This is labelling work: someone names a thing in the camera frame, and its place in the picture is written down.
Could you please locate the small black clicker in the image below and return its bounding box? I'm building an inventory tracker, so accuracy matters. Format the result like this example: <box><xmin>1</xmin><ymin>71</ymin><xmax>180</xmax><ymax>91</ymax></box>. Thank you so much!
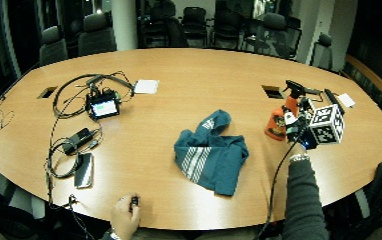
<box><xmin>129</xmin><ymin>196</ymin><xmax>141</xmax><ymax>212</ymax></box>

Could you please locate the orange spray bottle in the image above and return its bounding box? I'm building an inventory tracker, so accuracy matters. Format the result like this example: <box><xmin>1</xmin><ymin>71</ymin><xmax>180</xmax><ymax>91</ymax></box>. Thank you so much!
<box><xmin>263</xmin><ymin>79</ymin><xmax>309</xmax><ymax>141</ymax></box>

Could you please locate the white marker cube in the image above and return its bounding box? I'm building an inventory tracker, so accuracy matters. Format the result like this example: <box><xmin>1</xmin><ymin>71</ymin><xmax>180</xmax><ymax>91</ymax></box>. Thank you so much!
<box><xmin>307</xmin><ymin>103</ymin><xmax>347</xmax><ymax>145</ymax></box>

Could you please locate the wristwatch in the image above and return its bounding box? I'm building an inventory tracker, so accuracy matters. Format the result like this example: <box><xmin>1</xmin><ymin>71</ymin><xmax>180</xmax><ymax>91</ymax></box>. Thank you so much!
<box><xmin>106</xmin><ymin>229</ymin><xmax>124</xmax><ymax>240</ymax></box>

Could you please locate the long black bar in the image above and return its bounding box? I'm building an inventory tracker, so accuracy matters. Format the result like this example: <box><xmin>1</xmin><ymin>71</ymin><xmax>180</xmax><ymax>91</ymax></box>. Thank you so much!
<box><xmin>323</xmin><ymin>87</ymin><xmax>347</xmax><ymax>116</ymax></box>

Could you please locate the black smartphone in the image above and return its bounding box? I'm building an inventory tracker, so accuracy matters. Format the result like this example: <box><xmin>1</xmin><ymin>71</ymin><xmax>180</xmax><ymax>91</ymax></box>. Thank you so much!
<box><xmin>73</xmin><ymin>152</ymin><xmax>97</xmax><ymax>190</ymax></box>

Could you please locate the small white card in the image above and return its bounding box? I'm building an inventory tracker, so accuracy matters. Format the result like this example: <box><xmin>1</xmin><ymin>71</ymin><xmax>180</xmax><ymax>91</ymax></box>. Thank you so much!
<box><xmin>337</xmin><ymin>92</ymin><xmax>357</xmax><ymax>109</ymax></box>

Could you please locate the teal striped cloth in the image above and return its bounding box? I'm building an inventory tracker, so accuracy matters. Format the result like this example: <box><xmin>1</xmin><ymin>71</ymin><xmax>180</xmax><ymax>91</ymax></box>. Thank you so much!
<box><xmin>173</xmin><ymin>109</ymin><xmax>251</xmax><ymax>197</ymax></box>

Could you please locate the black power adapter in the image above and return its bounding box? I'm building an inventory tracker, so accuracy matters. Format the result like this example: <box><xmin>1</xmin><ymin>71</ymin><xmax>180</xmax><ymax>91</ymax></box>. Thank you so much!
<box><xmin>61</xmin><ymin>127</ymin><xmax>97</xmax><ymax>156</ymax></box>

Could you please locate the black office chair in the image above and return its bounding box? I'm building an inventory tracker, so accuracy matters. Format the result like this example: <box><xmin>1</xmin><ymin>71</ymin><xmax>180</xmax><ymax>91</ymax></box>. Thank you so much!
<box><xmin>141</xmin><ymin>0</ymin><xmax>188</xmax><ymax>48</ymax></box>
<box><xmin>253</xmin><ymin>12</ymin><xmax>303</xmax><ymax>60</ymax></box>
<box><xmin>181</xmin><ymin>6</ymin><xmax>210</xmax><ymax>48</ymax></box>
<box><xmin>210</xmin><ymin>7</ymin><xmax>246</xmax><ymax>50</ymax></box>
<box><xmin>310</xmin><ymin>32</ymin><xmax>337</xmax><ymax>72</ymax></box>

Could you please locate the small screen device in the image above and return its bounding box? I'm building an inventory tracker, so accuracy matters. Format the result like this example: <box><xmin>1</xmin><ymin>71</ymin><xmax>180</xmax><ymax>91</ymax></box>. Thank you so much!
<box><xmin>84</xmin><ymin>89</ymin><xmax>124</xmax><ymax>121</ymax></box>

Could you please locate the white paper sheet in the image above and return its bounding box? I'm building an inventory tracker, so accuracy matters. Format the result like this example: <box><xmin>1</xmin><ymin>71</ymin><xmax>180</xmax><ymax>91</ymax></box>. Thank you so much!
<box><xmin>133</xmin><ymin>78</ymin><xmax>161</xmax><ymax>95</ymax></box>

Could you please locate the white pillar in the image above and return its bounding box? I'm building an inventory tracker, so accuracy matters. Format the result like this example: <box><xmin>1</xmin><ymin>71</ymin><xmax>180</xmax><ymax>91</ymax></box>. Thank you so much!
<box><xmin>110</xmin><ymin>0</ymin><xmax>140</xmax><ymax>52</ymax></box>

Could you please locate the grey office chair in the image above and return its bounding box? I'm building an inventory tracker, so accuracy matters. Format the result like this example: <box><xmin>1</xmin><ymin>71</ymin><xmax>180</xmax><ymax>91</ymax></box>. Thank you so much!
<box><xmin>77</xmin><ymin>12</ymin><xmax>117</xmax><ymax>57</ymax></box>
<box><xmin>38</xmin><ymin>25</ymin><xmax>70</xmax><ymax>67</ymax></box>

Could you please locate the table cable port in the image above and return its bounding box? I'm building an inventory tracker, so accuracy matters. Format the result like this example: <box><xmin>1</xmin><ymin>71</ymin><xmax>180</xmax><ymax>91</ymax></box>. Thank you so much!
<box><xmin>36</xmin><ymin>86</ymin><xmax>60</xmax><ymax>100</ymax></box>
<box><xmin>261</xmin><ymin>84</ymin><xmax>286</xmax><ymax>100</ymax></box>

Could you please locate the silver wrist bracelet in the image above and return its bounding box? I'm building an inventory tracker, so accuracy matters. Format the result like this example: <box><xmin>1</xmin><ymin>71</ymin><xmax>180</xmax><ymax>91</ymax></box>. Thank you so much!
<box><xmin>287</xmin><ymin>153</ymin><xmax>311</xmax><ymax>164</ymax></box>

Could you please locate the black glove cable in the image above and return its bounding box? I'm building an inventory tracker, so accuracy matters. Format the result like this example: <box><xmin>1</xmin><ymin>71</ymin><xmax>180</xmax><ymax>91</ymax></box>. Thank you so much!
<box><xmin>253</xmin><ymin>139</ymin><xmax>299</xmax><ymax>240</ymax></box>

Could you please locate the black adapter cable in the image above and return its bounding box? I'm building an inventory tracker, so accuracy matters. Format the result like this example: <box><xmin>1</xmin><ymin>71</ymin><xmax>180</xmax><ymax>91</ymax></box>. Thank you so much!
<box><xmin>42</xmin><ymin>131</ymin><xmax>105</xmax><ymax>214</ymax></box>

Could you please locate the black looped cable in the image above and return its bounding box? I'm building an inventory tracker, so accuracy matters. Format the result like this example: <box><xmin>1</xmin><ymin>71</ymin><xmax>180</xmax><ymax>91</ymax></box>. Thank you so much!
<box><xmin>50</xmin><ymin>70</ymin><xmax>137</xmax><ymax>120</ymax></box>

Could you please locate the thin black wire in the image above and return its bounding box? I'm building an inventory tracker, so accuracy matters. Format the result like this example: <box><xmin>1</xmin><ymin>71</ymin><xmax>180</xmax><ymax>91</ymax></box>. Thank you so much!
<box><xmin>0</xmin><ymin>107</ymin><xmax>17</xmax><ymax>132</ymax></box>

